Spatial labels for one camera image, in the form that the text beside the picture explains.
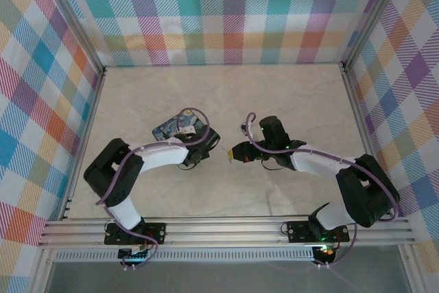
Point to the small brass key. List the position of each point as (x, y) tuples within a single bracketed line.
[(227, 155)]

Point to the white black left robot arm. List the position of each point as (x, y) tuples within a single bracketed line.
[(161, 155)]

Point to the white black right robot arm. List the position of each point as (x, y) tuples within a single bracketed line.
[(319, 162)]

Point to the aluminium mounting rail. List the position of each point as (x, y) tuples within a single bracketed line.
[(223, 233)]

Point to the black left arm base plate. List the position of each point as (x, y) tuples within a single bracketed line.
[(154, 230)]

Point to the aluminium table side rail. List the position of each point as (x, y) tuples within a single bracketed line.
[(365, 135), (84, 128)]

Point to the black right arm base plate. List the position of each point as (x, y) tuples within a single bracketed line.
[(298, 231)]

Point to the aluminium frame post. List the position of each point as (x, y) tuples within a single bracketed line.
[(70, 15), (372, 15)]

